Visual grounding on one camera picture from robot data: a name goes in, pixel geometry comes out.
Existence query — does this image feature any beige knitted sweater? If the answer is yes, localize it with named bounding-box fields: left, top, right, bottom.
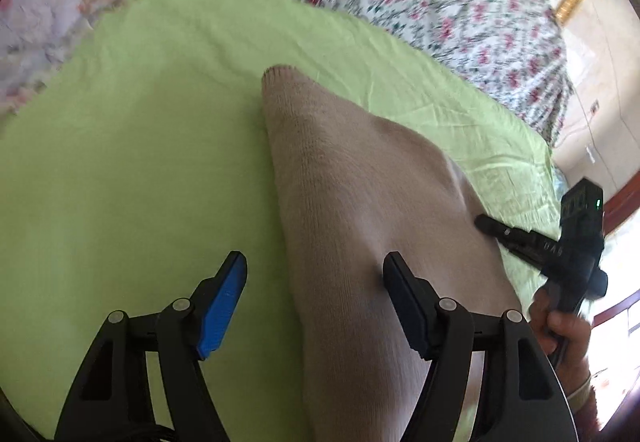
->
left=262, top=66, right=520, bottom=441

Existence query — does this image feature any light green bed sheet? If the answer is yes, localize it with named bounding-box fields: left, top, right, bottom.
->
left=1, top=0, right=560, bottom=441

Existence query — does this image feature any red wooden door frame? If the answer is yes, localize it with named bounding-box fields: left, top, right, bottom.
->
left=586, top=173, right=639, bottom=325

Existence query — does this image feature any person's right hand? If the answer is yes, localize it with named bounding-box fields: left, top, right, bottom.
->
left=528, top=287, right=591, bottom=396

